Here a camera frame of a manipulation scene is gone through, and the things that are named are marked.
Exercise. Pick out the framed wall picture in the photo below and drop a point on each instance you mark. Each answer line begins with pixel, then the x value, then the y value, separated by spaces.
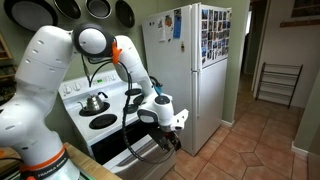
pixel 305 8

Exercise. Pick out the steel frying pan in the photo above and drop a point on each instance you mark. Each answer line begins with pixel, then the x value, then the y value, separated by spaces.
pixel 98 7

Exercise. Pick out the white stove knob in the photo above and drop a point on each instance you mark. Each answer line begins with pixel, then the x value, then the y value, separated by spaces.
pixel 67 89
pixel 77 86

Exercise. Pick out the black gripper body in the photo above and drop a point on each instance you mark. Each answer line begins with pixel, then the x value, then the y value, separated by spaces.
pixel 160 133

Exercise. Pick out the black coil stove burner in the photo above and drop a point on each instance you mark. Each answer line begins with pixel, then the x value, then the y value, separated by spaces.
pixel 133 91
pixel 102 121
pixel 85 112
pixel 138 99

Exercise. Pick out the white refrigerator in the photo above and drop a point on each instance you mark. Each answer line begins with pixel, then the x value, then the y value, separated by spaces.
pixel 206 100

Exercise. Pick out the blue paper flyer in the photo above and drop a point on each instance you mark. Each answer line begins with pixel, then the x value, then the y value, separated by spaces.
pixel 177 25

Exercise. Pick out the wooden table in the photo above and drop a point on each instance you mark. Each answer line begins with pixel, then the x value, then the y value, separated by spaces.
pixel 90 166

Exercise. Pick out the black metal shoe rack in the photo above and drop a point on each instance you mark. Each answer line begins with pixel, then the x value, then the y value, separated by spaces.
pixel 278 83

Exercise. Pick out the white paper note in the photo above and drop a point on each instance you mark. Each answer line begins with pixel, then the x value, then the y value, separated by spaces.
pixel 161 31

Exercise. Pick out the wooden wall shelf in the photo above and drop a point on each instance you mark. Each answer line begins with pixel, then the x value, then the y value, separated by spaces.
pixel 5 66

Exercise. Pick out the fridge photo collage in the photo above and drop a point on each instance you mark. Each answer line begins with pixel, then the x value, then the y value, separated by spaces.
pixel 215 33

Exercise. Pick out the white electric stove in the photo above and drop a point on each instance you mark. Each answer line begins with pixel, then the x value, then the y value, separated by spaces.
pixel 100 135

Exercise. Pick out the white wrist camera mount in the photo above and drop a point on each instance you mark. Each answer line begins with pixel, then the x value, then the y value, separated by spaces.
pixel 180 120

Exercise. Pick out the teal kettle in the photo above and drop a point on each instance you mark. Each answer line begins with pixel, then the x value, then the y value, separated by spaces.
pixel 157 89

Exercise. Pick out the stainless steel kettle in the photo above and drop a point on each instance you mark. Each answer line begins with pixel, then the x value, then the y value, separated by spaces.
pixel 94 103

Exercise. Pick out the wooden wall rail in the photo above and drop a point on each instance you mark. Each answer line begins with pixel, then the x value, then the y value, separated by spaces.
pixel 300 22

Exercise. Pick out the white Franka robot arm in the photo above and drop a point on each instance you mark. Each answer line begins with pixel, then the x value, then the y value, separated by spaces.
pixel 43 66

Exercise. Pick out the large black frying pan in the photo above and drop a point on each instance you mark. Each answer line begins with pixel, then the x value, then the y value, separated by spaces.
pixel 30 15

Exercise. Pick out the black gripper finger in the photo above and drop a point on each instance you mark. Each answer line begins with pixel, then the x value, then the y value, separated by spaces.
pixel 164 145
pixel 175 141

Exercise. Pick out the small dark fridge magnet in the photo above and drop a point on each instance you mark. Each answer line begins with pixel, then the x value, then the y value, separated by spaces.
pixel 182 46

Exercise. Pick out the colourful fridge magnet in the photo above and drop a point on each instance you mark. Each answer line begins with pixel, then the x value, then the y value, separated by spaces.
pixel 168 20

